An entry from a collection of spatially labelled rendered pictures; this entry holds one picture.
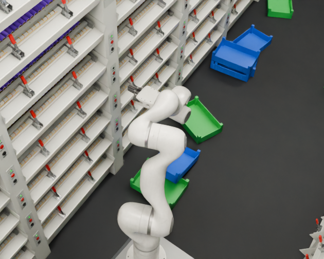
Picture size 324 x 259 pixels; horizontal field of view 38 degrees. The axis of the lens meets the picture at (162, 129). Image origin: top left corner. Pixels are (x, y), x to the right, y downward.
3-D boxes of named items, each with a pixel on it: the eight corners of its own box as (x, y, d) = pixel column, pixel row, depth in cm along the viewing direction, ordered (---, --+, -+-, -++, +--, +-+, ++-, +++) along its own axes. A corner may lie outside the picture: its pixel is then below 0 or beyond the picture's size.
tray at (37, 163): (107, 99, 242) (110, 89, 234) (25, 185, 209) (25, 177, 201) (75, 76, 243) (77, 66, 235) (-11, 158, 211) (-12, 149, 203)
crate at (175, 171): (171, 145, 313) (174, 136, 308) (197, 160, 307) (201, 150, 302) (147, 168, 290) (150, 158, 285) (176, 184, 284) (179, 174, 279)
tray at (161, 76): (174, 73, 311) (180, 60, 299) (120, 134, 278) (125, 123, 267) (149, 55, 312) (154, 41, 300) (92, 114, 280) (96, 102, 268)
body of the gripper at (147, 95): (154, 114, 227) (134, 105, 230) (165, 102, 232) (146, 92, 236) (154, 104, 221) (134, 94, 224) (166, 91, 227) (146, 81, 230)
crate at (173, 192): (188, 186, 294) (189, 179, 288) (171, 210, 284) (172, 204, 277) (147, 164, 303) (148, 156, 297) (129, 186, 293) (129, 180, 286)
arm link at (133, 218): (156, 255, 207) (158, 228, 189) (115, 245, 209) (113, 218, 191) (162, 230, 215) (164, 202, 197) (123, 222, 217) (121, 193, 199)
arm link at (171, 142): (137, 220, 207) (174, 228, 205) (130, 237, 196) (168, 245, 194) (149, 116, 185) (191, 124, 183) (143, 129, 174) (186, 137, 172)
